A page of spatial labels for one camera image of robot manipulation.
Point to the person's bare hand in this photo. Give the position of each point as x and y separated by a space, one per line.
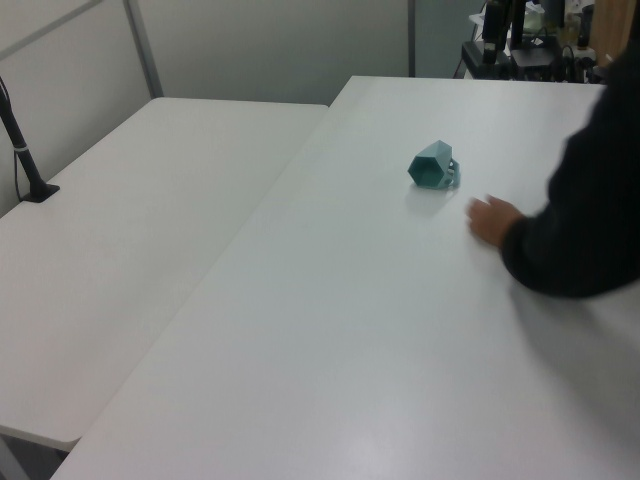
492 220

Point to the light teal block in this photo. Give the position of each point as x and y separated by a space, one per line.
426 172

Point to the dark sleeved forearm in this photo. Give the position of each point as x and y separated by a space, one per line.
585 200

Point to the black upright monitor stand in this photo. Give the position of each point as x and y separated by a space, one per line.
492 27

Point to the black electronics box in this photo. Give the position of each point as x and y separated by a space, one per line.
482 62

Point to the small black device box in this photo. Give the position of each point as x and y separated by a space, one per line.
534 58

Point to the brown wooden board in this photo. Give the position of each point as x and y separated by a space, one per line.
611 25

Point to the white side table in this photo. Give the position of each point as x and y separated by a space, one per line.
125 225

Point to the grey metal partition post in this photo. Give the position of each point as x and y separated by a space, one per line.
411 37
145 50

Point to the black camera stand pole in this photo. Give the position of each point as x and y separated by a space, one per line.
25 160

